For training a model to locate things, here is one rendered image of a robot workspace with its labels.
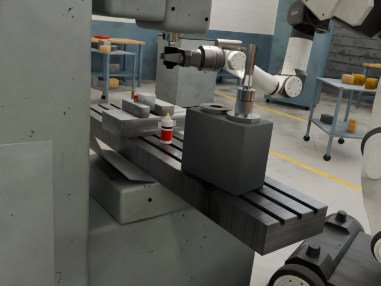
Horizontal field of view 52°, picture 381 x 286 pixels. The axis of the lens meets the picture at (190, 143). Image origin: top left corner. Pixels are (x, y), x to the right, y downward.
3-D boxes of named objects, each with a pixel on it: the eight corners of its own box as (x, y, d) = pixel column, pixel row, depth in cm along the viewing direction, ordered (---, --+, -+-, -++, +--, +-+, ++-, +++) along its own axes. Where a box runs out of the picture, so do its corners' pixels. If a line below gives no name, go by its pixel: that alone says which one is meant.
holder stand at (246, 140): (208, 162, 124) (215, 100, 118) (263, 186, 109) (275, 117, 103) (180, 169, 116) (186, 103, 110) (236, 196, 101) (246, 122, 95)
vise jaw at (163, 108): (153, 106, 161) (153, 97, 160) (174, 115, 150) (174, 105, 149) (140, 107, 157) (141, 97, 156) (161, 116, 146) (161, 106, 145)
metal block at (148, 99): (146, 106, 154) (147, 92, 152) (155, 110, 149) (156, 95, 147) (135, 108, 150) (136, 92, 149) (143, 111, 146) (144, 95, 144)
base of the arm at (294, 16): (317, 42, 155) (317, 17, 158) (341, 26, 143) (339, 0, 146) (286, 33, 150) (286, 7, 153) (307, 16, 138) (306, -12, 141)
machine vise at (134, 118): (174, 120, 170) (177, 96, 167) (196, 129, 159) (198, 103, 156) (101, 127, 149) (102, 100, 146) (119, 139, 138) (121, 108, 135)
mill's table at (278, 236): (118, 117, 197) (118, 102, 195) (322, 232, 103) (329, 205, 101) (72, 121, 184) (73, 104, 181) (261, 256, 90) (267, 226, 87)
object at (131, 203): (187, 165, 175) (189, 141, 171) (239, 197, 148) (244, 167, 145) (79, 184, 146) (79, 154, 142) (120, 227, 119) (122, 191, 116)
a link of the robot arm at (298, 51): (287, 97, 161) (299, 43, 158) (308, 100, 149) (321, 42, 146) (264, 92, 156) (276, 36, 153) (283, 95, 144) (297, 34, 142)
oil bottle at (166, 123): (167, 140, 142) (169, 110, 138) (173, 143, 139) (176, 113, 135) (157, 141, 139) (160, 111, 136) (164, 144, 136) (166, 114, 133)
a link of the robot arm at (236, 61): (204, 70, 143) (232, 71, 147) (216, 72, 133) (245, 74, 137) (207, 38, 140) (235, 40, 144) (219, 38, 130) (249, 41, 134)
